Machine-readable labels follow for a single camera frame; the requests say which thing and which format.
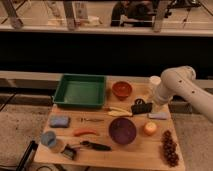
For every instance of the black eraser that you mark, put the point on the black eraser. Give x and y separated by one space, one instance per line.
141 108

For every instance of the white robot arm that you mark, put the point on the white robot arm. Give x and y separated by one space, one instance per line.
179 81

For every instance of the red bowl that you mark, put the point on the red bowl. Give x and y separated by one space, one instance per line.
122 90

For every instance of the purple bowl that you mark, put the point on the purple bowl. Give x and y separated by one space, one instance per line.
122 131

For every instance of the yellow banana toy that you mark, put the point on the yellow banana toy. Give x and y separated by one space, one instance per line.
118 112

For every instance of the green plastic tray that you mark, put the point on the green plastic tray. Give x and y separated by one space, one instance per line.
81 91

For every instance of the small metal cup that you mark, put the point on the small metal cup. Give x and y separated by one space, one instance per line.
139 101

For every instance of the small metal tool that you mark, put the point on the small metal tool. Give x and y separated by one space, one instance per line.
90 120

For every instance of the clear plastic container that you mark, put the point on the clear plastic container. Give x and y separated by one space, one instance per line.
154 81

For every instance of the orange carrot toy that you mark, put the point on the orange carrot toy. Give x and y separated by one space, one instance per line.
80 132

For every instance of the wooden board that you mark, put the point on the wooden board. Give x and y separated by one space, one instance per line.
144 153

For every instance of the orange fruit toy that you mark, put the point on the orange fruit toy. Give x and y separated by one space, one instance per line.
150 128

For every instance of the light blue cloth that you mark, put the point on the light blue cloth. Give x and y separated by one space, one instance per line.
159 116

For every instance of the blue sponge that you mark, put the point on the blue sponge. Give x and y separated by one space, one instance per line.
59 121

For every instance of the person in dark clothes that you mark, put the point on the person in dark clothes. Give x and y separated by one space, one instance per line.
135 13

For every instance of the black binder clip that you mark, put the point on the black binder clip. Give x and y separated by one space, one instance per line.
70 152

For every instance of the blue cup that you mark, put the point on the blue cup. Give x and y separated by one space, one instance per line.
48 139

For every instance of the dark grape bunch toy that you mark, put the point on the dark grape bunch toy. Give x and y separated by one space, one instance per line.
169 149

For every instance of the black stand leg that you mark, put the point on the black stand leg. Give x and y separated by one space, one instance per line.
31 147

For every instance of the black handled peeler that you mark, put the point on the black handled peeler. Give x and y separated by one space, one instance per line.
95 146

